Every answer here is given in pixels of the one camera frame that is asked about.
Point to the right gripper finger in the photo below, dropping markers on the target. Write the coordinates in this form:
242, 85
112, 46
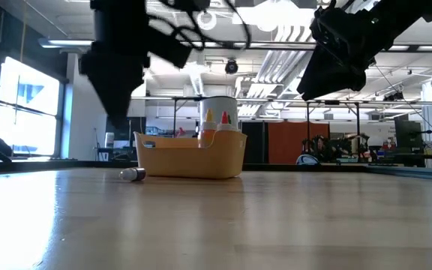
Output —
328, 78

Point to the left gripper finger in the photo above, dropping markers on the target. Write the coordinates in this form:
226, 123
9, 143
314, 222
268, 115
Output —
116, 97

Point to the small food coloring bottle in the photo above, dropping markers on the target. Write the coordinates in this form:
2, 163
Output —
133, 174

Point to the yellow plastic basket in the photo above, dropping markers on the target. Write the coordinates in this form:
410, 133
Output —
186, 159

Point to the large red food coloring bottle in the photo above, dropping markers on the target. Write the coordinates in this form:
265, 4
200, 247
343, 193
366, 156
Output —
224, 118

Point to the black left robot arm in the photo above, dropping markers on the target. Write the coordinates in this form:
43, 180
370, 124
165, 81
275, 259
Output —
118, 18

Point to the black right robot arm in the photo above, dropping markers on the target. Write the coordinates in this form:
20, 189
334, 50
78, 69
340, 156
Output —
407, 15

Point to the black background robot arm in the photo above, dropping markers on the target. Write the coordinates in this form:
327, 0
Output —
324, 148

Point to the black shelf cabinet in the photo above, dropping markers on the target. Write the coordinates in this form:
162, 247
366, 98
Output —
137, 125

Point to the orange partition panel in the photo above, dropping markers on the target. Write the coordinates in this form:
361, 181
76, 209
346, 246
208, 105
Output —
279, 138

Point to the white dome object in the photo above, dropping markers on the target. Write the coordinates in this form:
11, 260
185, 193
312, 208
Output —
375, 140

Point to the blue and white ball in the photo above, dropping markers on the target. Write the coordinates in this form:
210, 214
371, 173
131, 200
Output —
308, 160

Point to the large bright window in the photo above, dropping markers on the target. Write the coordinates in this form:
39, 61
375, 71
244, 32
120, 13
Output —
28, 93

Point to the black computer monitor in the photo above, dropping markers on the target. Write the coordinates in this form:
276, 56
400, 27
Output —
408, 133

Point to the black partition panel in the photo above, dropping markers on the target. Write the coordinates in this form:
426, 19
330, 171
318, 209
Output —
253, 142

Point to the white cylindrical canister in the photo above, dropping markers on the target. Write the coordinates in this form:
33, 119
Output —
219, 103

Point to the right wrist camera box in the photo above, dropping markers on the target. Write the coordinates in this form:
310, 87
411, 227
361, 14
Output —
332, 24

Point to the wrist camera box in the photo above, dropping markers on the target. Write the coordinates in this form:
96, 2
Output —
332, 24
171, 47

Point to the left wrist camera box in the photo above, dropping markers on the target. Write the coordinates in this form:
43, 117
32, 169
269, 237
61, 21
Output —
171, 47

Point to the black metal gantry frame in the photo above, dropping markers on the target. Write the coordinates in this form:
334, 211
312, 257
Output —
357, 131

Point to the black ceiling camera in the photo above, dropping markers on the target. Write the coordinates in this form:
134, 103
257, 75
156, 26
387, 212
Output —
231, 66
393, 96

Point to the black aluminium table frame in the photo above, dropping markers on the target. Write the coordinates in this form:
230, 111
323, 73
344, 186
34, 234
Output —
51, 164

